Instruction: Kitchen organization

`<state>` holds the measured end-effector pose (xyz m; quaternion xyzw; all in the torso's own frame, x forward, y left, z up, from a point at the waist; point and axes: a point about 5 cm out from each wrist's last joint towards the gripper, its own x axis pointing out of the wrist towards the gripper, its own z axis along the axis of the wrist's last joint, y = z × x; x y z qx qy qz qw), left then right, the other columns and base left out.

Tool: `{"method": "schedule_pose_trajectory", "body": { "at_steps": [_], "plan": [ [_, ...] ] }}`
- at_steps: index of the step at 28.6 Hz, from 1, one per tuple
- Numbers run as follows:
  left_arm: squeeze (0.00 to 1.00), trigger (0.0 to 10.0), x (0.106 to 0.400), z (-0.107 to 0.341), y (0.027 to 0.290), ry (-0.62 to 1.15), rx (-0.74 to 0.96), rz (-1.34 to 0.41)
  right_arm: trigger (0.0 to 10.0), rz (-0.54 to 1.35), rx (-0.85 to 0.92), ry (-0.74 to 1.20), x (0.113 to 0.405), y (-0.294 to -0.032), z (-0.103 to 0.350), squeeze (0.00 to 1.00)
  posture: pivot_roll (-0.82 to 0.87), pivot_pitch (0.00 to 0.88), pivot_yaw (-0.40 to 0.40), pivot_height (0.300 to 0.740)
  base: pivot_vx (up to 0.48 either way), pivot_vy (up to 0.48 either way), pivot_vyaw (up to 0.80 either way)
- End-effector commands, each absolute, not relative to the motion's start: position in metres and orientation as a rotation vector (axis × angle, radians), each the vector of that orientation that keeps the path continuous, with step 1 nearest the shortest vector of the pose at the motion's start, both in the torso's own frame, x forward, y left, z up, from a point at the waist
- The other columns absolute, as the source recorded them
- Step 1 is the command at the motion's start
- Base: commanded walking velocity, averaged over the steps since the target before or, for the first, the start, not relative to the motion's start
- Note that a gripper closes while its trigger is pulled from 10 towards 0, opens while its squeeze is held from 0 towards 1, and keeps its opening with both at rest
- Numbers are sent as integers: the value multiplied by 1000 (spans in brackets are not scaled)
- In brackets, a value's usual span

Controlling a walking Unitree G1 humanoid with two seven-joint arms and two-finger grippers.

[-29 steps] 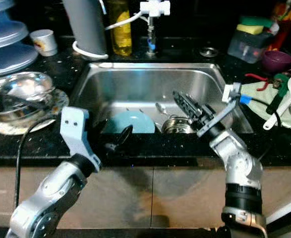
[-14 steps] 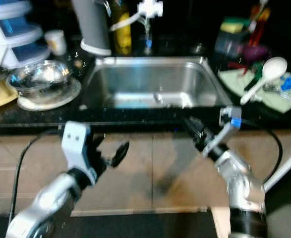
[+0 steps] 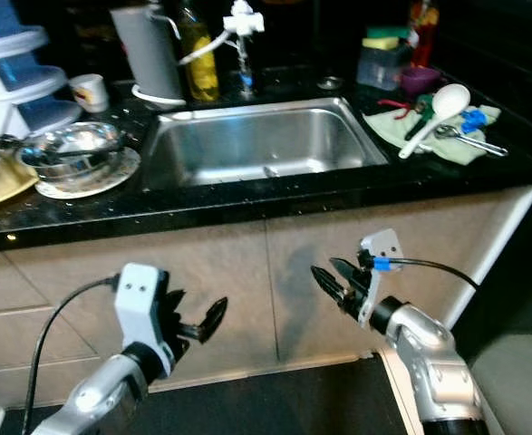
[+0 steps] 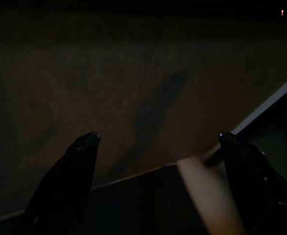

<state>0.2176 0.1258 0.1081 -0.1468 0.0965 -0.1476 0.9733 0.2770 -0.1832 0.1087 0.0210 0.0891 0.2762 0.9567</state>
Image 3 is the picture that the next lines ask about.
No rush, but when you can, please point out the small blue item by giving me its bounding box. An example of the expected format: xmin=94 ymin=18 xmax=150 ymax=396
xmin=460 ymin=107 xmax=488 ymax=134

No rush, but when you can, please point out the white head steel faucet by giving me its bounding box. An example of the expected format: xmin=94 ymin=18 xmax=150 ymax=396
xmin=179 ymin=0 xmax=266 ymax=96

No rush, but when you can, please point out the red bottle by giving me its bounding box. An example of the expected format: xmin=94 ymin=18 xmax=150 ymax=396
xmin=409 ymin=0 xmax=440 ymax=69

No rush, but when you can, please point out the stainless steel sink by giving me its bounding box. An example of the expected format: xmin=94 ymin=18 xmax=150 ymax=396
xmin=139 ymin=95 xmax=392 ymax=193

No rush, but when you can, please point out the thin black utensil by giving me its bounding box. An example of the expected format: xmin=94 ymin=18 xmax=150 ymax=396
xmin=25 ymin=145 xmax=126 ymax=164

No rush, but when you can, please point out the yellow green sponge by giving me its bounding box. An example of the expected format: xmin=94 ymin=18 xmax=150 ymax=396
xmin=362 ymin=25 xmax=411 ymax=51

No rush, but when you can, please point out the grey cylinder canister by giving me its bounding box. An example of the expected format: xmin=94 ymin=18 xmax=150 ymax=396
xmin=110 ymin=5 xmax=183 ymax=108

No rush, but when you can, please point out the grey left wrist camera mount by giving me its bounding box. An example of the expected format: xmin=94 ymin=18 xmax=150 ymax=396
xmin=116 ymin=263 xmax=174 ymax=380

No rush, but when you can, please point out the yellow round plate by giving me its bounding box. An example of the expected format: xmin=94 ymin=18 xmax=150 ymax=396
xmin=0 ymin=156 xmax=40 ymax=211

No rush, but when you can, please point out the pale green cloth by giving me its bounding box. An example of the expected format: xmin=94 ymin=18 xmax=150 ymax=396
xmin=362 ymin=101 xmax=504 ymax=166

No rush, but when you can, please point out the white rice paddle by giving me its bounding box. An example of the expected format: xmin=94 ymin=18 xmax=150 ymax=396
xmin=398 ymin=82 xmax=472 ymax=160

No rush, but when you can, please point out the clear plastic container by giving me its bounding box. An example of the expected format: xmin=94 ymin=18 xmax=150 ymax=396
xmin=356 ymin=41 xmax=411 ymax=92

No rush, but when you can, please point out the yellow oil bottle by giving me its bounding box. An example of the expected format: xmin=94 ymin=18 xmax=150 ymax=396
xmin=180 ymin=0 xmax=221 ymax=103

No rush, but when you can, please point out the kitchen base cabinet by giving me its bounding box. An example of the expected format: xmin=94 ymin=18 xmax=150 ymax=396
xmin=0 ymin=181 xmax=532 ymax=409

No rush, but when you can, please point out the small printed white cup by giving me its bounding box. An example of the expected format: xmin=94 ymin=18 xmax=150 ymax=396
xmin=69 ymin=73 xmax=110 ymax=114

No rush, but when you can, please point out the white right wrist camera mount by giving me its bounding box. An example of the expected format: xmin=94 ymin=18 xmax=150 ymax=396
xmin=358 ymin=228 xmax=404 ymax=329

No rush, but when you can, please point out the red green kitchen tool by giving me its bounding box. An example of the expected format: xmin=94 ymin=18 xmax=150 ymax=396
xmin=372 ymin=95 xmax=434 ymax=123

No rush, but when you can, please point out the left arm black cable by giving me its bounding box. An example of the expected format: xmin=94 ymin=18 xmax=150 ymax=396
xmin=32 ymin=275 xmax=121 ymax=435

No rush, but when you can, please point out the purple bowl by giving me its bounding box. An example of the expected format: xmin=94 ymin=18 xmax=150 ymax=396
xmin=400 ymin=66 xmax=443 ymax=96

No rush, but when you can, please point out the round pale plate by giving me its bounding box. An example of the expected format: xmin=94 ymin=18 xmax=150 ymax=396
xmin=35 ymin=147 xmax=142 ymax=200

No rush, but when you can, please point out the white tiered plastic rack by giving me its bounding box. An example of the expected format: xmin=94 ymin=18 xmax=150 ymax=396
xmin=0 ymin=0 xmax=82 ymax=139

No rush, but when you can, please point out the steel spoon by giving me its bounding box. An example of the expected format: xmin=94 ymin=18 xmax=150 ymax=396
xmin=434 ymin=124 xmax=509 ymax=158

